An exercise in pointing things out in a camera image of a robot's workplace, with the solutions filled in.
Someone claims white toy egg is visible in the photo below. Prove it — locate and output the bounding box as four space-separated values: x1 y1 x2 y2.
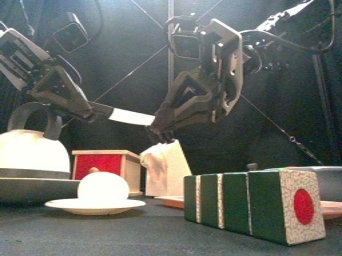
76 171 131 202

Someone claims red wooden box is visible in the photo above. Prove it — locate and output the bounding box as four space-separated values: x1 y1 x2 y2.
71 149 144 198

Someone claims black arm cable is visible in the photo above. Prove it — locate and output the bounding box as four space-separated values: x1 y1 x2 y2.
239 0 338 54

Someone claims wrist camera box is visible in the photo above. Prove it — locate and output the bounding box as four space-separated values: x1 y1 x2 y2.
166 15 204 62
52 12 91 54

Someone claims white-bladed toy knife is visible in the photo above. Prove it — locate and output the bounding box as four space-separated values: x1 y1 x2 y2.
91 101 158 127

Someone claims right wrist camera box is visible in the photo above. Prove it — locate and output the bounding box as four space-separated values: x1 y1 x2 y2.
166 15 204 62

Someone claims grey metal pan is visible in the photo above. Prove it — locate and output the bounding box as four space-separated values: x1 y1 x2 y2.
0 176 83 207

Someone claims white cloth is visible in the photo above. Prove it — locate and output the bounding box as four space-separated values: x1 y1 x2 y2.
139 138 194 198

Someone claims white kettle with grey handle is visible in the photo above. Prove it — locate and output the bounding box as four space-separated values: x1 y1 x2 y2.
0 101 72 179

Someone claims diagonal frame brace rod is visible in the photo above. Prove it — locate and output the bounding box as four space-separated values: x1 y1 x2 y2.
239 94 325 166

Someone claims vertical metal frame pole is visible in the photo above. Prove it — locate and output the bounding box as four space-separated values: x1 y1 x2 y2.
166 0 176 99

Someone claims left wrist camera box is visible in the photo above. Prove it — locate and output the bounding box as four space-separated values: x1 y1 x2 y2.
52 12 91 54

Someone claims green sushi roll slice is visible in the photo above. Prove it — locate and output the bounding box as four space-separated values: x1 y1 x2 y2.
199 173 225 230
221 171 251 236
183 174 203 224

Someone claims green sushi roll end piece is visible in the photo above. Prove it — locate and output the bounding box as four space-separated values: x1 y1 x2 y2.
247 168 327 247

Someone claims grey metal pot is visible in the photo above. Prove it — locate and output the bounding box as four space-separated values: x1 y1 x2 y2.
265 165 342 203

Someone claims white small plate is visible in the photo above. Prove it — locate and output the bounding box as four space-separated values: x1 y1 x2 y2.
44 197 147 216

